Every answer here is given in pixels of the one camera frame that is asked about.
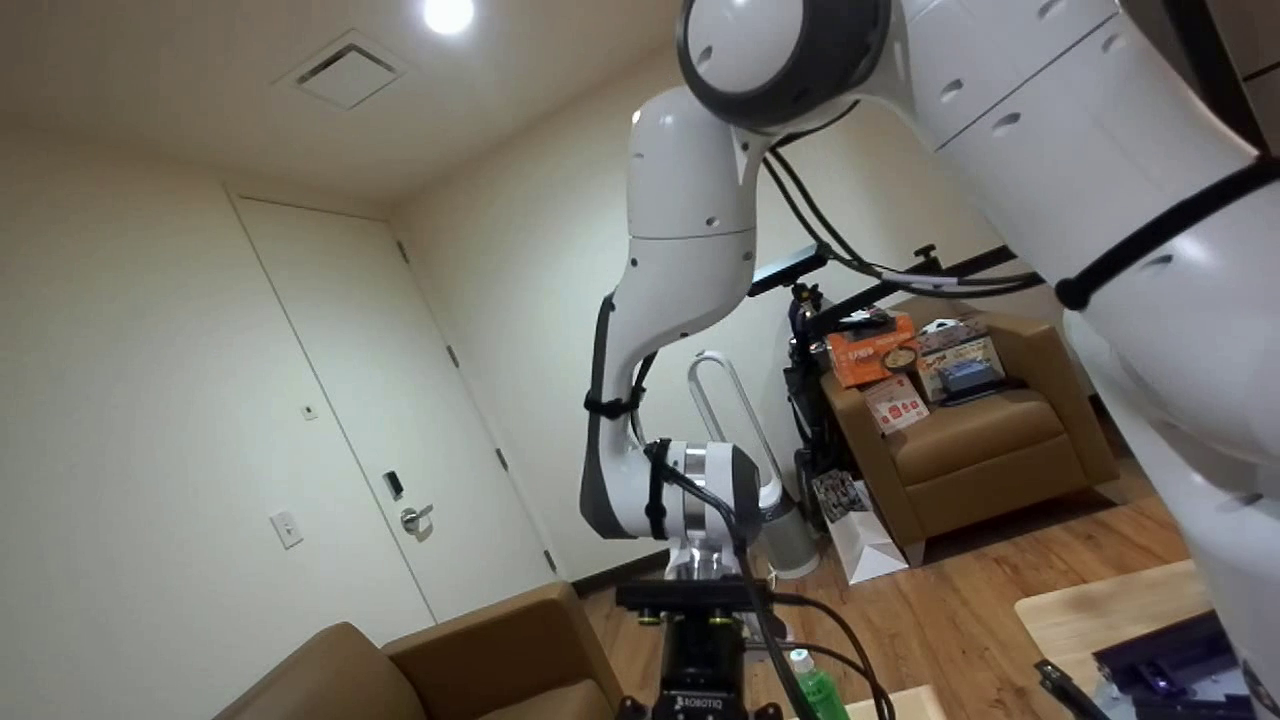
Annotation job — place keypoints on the light wooden side table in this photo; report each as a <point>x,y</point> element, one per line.
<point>1092,604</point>

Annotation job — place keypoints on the brown leather sofa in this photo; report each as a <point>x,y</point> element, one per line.
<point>986,465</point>

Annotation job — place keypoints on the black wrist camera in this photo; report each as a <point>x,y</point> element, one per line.
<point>684,598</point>

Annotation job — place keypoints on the white bladeless fan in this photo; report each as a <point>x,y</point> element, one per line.
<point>787,543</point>

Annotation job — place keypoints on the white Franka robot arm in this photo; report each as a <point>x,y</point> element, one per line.
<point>684,203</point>

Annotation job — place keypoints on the white room door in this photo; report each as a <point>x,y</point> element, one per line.
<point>360,402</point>

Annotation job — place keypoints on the tan leather armchair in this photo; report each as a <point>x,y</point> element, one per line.
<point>480,660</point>

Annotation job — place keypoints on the white ceiling vent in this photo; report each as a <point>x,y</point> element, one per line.
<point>347,74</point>

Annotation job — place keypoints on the red and white box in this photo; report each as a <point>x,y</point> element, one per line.
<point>898,405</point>

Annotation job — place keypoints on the dark blue box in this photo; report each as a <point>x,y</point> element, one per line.
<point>1175,664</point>

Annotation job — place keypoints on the blue grey box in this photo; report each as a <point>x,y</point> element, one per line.
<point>967,364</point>

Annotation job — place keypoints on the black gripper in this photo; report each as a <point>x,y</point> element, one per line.
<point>701,660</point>

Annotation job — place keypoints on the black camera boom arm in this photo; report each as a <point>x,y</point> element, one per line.
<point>935,273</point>

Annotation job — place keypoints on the black equipment stand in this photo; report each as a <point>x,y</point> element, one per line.
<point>806,402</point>

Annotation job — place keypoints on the black door lock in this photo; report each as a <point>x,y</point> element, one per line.
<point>393,485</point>

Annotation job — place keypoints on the orange box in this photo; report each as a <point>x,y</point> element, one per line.
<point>867,355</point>

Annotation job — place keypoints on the round ceiling light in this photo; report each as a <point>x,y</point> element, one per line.
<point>451,12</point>

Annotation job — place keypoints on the white paper bag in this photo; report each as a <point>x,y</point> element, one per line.
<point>867,543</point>

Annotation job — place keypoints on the white light switch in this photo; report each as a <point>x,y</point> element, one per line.
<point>285,528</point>

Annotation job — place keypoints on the black clamp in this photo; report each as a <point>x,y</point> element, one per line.
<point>1067,688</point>

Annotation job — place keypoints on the green plastic bottle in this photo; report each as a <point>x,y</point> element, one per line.
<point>818,694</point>

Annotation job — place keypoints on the black stereo camera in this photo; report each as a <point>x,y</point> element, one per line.
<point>795,266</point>

